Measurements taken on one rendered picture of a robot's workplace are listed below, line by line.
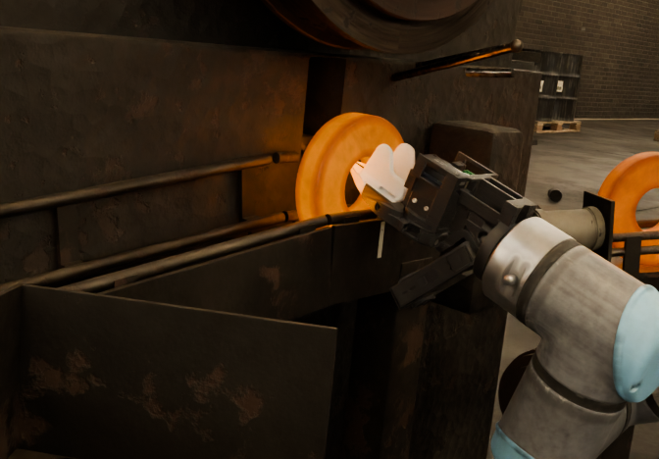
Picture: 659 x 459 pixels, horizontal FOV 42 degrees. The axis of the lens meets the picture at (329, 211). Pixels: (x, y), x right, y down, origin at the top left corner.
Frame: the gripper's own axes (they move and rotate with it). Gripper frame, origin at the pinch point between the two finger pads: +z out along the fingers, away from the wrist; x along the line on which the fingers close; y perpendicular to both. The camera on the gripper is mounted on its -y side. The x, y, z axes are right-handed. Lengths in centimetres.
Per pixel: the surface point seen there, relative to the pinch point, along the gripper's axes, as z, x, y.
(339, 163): -0.6, 4.6, 1.9
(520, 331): 46, -176, -93
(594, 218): -12.5, -35.3, -1.6
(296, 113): 7.7, 4.2, 3.7
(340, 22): 1.5, 9.1, 16.1
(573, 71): 459, -973, -141
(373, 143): 0.0, -0.5, 3.8
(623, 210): -14.1, -39.1, 0.1
